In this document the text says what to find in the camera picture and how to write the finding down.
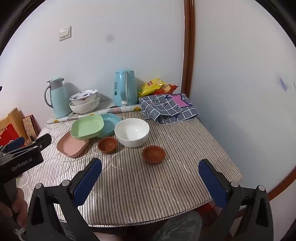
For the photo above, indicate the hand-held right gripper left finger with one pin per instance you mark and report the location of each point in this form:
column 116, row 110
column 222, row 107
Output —
column 87, row 180

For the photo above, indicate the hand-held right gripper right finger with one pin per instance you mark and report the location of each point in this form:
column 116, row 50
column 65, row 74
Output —
column 214, row 183

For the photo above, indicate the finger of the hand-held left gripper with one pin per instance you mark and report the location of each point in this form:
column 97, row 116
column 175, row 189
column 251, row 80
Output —
column 42, row 141
column 13, row 143

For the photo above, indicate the pink square plate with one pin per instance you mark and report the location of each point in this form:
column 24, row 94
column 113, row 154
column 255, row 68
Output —
column 71, row 148

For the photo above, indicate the small brown bowl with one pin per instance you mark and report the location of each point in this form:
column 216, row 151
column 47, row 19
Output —
column 107, row 145
column 153, row 154

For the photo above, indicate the green square plate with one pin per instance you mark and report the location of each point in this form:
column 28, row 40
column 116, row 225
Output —
column 86, row 127

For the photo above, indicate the blue square plate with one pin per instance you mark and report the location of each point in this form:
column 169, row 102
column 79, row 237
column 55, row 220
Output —
column 111, row 124

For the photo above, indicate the deep white bowl vine print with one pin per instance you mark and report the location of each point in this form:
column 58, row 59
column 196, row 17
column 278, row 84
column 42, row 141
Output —
column 131, row 133

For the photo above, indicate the person's left hand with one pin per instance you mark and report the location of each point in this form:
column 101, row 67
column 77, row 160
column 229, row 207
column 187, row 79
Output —
column 19, row 208

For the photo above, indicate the red paper bag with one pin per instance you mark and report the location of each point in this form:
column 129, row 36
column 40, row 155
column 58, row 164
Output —
column 7, row 134

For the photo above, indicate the patterned brown box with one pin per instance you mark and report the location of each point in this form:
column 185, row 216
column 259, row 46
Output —
column 30, row 127

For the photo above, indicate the brown paper bag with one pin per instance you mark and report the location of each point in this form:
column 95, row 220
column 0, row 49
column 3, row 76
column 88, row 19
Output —
column 16, row 118

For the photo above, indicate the red stool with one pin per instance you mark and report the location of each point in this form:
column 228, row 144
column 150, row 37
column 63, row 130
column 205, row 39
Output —
column 207, row 208

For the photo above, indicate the rolled fruit print tablecloth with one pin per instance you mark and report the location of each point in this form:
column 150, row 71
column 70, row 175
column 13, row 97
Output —
column 76, row 117

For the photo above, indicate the light blue thermos jug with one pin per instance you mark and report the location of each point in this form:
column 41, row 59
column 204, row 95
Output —
column 60, row 99

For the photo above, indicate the wide white bowl swirl print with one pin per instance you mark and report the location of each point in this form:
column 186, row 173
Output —
column 85, row 107

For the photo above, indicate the person's grey trouser leg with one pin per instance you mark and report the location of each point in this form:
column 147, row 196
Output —
column 180, row 227

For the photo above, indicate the white bowl red bat print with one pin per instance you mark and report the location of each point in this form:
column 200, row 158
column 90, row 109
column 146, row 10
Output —
column 84, row 95

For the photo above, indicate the striped quilted table cover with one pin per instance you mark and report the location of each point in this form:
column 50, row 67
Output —
column 150, row 185

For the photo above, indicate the wooden baseboard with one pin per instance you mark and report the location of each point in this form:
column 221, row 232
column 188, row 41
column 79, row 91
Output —
column 284, row 183

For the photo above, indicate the grey checked cloth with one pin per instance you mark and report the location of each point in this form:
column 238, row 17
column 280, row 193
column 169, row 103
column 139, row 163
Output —
column 166, row 109

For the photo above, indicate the light blue electric kettle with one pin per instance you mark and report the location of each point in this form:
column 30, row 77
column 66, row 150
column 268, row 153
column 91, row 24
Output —
column 126, row 88

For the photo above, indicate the red snack bag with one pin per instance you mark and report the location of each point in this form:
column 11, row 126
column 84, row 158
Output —
column 170, row 89

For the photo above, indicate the yellow snack bag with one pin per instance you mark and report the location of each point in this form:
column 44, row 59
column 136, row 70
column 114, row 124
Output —
column 150, row 88

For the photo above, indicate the white wall light switch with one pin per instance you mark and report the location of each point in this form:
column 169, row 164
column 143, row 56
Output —
column 65, row 33

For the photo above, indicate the wooden door frame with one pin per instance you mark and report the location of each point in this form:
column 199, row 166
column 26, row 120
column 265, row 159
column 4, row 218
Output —
column 189, row 46

